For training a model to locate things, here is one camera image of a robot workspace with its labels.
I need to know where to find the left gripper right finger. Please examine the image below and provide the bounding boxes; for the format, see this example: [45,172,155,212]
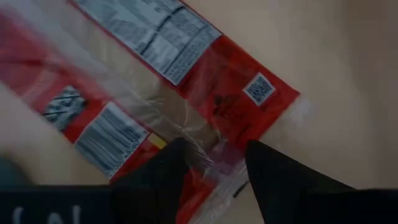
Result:
[244,139,356,224]

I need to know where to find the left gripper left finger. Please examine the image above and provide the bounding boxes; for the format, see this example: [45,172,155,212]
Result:
[109,138,191,224]

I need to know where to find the red popcorn bag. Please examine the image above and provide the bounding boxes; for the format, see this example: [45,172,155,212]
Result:
[0,0,302,224]

